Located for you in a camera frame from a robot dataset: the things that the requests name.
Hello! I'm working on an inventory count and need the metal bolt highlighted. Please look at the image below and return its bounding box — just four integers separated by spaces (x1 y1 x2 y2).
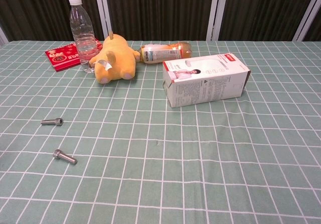
40 117 64 127
52 149 78 166

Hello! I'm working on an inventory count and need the white red carton box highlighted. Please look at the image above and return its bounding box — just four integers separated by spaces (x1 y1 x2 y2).
162 53 251 108

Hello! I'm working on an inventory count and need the amber tea drink bottle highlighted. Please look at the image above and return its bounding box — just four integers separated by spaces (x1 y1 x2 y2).
136 41 193 65

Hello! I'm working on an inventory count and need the green checked tablecloth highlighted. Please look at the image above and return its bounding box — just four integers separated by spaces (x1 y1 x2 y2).
0 40 321 224

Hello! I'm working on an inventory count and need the yellow plush toy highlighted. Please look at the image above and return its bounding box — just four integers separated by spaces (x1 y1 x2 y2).
88 31 141 85

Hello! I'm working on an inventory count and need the dark pleated curtain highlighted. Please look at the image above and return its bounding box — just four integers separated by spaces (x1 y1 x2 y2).
0 0 321 42

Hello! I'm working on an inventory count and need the clear plastic water bottle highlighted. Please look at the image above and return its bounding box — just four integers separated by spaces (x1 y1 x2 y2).
68 0 98 74

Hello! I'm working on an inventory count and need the red printed booklet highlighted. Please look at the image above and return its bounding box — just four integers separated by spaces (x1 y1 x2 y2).
44 39 103 72

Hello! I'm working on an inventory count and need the white frame post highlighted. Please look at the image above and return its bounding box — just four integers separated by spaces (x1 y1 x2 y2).
206 0 230 42
292 0 321 42
0 26 9 46
93 0 113 42

